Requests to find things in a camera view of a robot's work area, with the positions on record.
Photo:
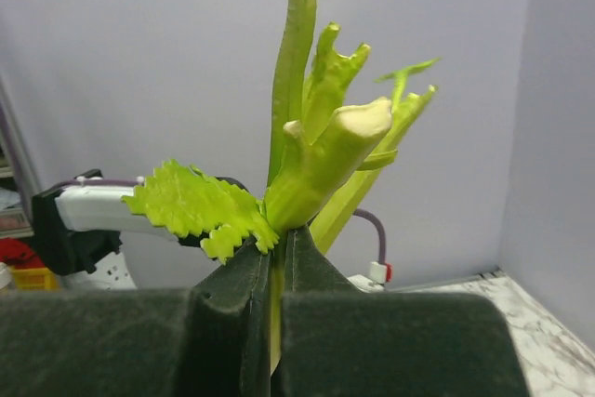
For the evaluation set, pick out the green celery stalk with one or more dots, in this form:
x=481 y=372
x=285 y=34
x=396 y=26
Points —
x=325 y=155

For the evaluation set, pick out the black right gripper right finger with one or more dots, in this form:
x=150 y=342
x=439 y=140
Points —
x=337 y=340

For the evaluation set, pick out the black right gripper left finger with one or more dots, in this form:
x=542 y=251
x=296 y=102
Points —
x=210 y=339

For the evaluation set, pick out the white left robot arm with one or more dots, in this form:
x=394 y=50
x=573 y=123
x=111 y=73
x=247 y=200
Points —
x=78 y=225

